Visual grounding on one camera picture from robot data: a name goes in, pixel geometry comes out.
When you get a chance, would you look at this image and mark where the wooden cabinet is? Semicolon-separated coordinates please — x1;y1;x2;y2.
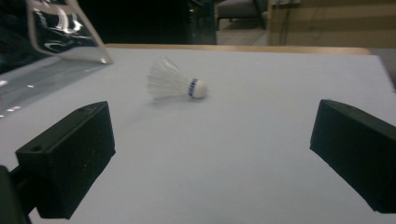
266;0;396;49

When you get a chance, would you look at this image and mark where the grey sofa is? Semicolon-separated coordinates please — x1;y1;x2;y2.
216;0;269;31

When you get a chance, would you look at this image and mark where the white feather shuttlecock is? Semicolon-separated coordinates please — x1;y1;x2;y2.
147;57;208;101

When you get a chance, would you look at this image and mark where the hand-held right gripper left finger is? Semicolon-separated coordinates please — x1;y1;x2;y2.
15;100;117;220

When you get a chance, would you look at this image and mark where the clear plastic bag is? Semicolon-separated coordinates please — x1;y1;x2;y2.
0;0;114;119

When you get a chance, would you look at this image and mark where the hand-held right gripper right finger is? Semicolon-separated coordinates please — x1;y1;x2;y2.
309;99;396;215

